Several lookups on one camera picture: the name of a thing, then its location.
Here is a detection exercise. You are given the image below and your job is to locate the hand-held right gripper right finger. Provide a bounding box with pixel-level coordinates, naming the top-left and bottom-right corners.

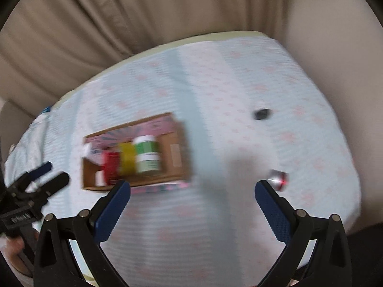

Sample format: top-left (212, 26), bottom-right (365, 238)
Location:
top-left (254, 180), bottom-right (353, 287)

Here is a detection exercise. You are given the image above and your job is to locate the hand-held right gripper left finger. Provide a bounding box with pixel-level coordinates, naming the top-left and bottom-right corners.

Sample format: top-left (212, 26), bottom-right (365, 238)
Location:
top-left (34, 180), bottom-right (131, 287)

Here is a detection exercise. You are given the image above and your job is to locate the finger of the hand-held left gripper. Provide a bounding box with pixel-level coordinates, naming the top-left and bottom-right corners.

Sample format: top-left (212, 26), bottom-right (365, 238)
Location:
top-left (12, 161), bottom-right (54, 192)
top-left (28, 172), bottom-right (71, 208)

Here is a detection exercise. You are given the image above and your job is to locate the red and silver jar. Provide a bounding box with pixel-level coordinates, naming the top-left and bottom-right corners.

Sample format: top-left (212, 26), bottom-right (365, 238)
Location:
top-left (267, 169), bottom-right (290, 192)

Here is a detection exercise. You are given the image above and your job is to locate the red box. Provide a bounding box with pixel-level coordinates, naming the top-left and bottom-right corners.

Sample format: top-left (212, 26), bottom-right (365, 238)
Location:
top-left (102, 151), bottom-right (121, 186)

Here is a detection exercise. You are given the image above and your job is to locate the yellow tape roll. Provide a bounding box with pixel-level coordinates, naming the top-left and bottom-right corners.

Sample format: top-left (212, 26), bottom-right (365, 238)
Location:
top-left (118, 142), bottom-right (137, 176)

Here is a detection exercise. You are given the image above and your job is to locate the pale green round jar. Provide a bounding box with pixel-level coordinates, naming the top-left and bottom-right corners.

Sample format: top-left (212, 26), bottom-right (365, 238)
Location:
top-left (135, 153), bottom-right (163, 174)

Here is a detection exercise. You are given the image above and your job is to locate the white bottle with green label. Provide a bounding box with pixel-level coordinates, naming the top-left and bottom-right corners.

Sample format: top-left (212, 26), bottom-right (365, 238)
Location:
top-left (133, 135), bottom-right (160, 156)

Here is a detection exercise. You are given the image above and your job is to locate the pink printed cardboard box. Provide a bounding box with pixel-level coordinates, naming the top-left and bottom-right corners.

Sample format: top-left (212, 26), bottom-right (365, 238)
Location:
top-left (81, 112), bottom-right (195, 193)

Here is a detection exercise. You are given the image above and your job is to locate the person's left hand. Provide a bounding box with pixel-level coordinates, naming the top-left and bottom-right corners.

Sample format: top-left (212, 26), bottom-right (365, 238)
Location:
top-left (4, 236), bottom-right (36, 278)

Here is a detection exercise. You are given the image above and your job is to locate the small black object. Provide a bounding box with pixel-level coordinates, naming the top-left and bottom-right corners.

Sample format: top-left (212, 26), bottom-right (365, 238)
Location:
top-left (253, 108), bottom-right (272, 121)

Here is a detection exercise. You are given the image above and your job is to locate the pale green mattress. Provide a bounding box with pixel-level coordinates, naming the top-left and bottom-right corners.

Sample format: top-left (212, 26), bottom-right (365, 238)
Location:
top-left (52, 30), bottom-right (276, 110)

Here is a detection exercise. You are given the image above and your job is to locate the beige curtain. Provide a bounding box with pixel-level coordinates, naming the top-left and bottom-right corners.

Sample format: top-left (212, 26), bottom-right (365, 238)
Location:
top-left (0, 0), bottom-right (300, 118)

